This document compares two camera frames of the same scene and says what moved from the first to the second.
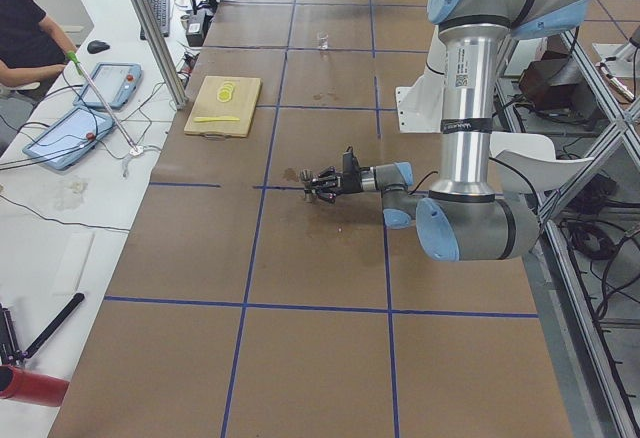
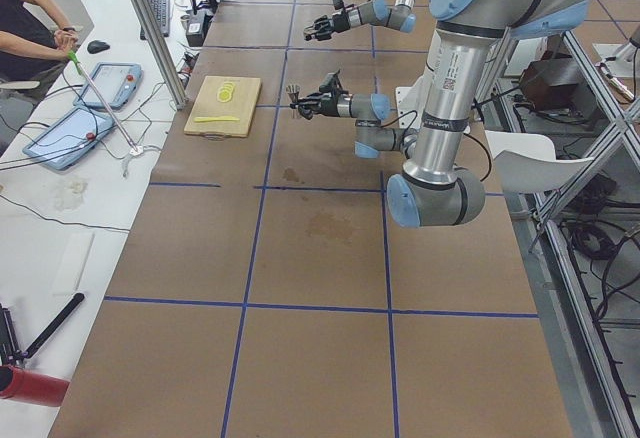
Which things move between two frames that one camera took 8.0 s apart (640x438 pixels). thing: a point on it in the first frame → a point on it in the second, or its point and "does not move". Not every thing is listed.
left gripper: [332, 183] → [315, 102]
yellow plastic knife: [199, 119] does not move
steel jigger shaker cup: [306, 175] → [293, 91]
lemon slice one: [223, 95] does not move
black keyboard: [160, 5] does not move
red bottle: [38, 389] does not move
